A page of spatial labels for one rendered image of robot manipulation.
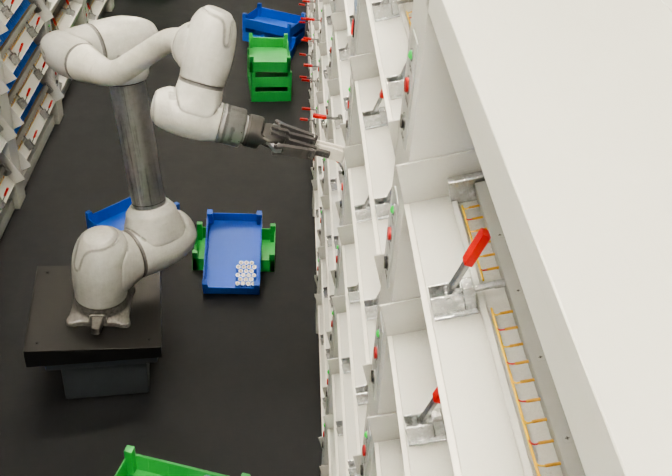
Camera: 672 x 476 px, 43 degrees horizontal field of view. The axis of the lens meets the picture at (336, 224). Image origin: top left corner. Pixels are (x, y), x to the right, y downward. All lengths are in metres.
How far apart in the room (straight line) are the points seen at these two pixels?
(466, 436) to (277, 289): 2.46
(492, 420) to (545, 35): 0.31
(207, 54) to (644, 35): 1.28
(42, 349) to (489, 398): 1.99
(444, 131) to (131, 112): 1.68
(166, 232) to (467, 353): 1.91
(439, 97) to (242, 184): 2.84
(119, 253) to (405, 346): 1.57
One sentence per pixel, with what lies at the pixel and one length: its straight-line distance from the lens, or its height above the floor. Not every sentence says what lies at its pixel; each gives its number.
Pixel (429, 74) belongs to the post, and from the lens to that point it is 0.86.
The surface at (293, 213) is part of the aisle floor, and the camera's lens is 3.50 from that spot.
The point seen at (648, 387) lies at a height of 1.73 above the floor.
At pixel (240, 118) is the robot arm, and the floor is 1.07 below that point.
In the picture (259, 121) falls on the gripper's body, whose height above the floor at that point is 1.06.
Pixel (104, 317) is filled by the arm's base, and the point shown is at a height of 0.29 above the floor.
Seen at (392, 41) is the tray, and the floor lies 1.48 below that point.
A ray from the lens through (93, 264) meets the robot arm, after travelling 2.50.
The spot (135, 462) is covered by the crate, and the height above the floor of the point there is 0.35.
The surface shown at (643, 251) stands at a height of 1.73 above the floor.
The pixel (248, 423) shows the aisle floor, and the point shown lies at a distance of 2.66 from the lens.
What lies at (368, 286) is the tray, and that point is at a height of 1.09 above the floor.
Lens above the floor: 1.98
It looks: 35 degrees down
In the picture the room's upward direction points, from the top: 4 degrees clockwise
